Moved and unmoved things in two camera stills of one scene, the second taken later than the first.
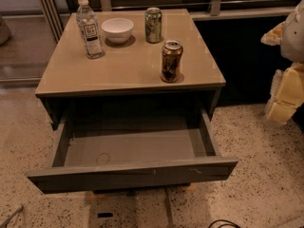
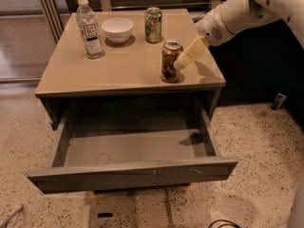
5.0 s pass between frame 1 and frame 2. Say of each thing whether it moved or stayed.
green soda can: stayed
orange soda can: stayed
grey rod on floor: stayed
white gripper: moved
